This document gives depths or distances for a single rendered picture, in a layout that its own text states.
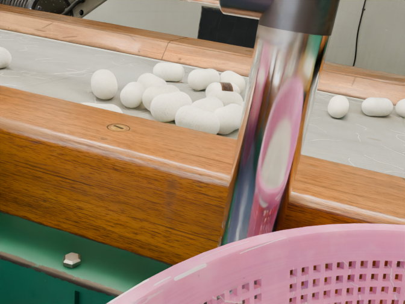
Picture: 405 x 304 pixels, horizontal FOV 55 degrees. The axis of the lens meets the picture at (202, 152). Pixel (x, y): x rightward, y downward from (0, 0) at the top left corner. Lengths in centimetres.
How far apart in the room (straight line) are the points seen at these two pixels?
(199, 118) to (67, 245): 12
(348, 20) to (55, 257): 227
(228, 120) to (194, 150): 10
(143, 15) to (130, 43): 214
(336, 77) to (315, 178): 35
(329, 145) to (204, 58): 27
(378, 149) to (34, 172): 25
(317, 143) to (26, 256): 22
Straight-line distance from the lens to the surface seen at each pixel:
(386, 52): 240
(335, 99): 40
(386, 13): 239
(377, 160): 31
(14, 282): 21
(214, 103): 30
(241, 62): 53
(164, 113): 29
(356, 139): 35
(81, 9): 105
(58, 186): 21
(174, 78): 43
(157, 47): 56
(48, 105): 24
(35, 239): 21
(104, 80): 33
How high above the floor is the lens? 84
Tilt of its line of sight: 22 degrees down
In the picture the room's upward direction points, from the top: 8 degrees clockwise
